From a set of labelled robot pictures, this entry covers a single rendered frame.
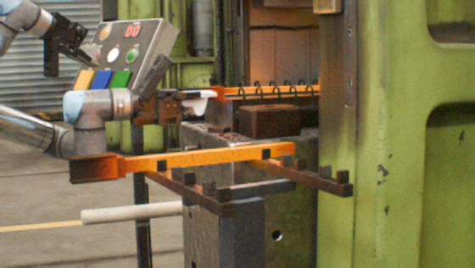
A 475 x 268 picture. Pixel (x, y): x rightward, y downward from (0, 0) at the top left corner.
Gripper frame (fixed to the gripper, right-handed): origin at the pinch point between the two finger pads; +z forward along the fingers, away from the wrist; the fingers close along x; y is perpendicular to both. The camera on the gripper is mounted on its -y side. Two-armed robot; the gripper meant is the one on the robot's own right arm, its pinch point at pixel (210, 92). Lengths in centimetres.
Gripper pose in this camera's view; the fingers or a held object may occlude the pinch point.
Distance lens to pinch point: 152.5
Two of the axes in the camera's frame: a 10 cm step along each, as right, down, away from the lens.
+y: 0.1, 9.9, 1.4
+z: 9.3, -0.6, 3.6
